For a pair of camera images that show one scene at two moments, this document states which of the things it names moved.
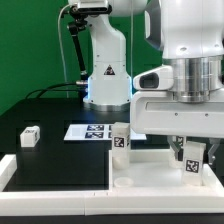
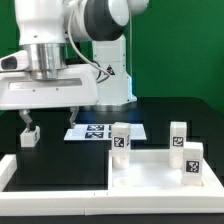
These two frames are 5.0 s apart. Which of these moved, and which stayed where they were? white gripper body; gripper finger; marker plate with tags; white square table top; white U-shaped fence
Moved: gripper finger; white gripper body
Stayed: white square table top; white U-shaped fence; marker plate with tags
